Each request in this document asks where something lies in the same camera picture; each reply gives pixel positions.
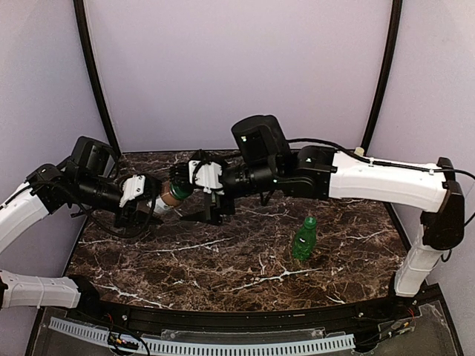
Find brown drink bottle white label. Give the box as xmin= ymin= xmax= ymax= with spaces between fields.
xmin=153 ymin=181 xmax=184 ymax=216

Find dark green bottle cap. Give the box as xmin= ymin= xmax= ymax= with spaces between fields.
xmin=169 ymin=183 xmax=194 ymax=201

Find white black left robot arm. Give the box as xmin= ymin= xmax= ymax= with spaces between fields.
xmin=1 ymin=136 xmax=162 ymax=309

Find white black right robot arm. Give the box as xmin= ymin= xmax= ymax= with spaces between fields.
xmin=170 ymin=115 xmax=465 ymax=297

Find green plastic soda bottle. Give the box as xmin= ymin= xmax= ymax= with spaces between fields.
xmin=292 ymin=217 xmax=317 ymax=261

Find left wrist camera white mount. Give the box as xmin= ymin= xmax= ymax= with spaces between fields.
xmin=119 ymin=175 xmax=145 ymax=208

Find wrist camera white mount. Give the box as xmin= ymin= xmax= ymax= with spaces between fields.
xmin=119 ymin=175 xmax=145 ymax=208
xmin=168 ymin=150 xmax=227 ymax=191

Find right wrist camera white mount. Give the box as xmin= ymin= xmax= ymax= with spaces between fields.
xmin=168 ymin=150 xmax=227 ymax=191

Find white slotted cable duct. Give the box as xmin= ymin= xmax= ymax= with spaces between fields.
xmin=48 ymin=317 xmax=356 ymax=355

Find black left frame post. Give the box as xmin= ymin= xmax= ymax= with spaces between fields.
xmin=73 ymin=0 xmax=122 ymax=157

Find black frame post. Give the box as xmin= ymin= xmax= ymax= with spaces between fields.
xmin=73 ymin=0 xmax=122 ymax=157
xmin=361 ymin=0 xmax=403 ymax=152

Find black front table rail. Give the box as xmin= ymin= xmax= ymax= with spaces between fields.
xmin=67 ymin=284 xmax=445 ymax=334

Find black right frame post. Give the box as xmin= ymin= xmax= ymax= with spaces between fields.
xmin=361 ymin=0 xmax=403 ymax=152

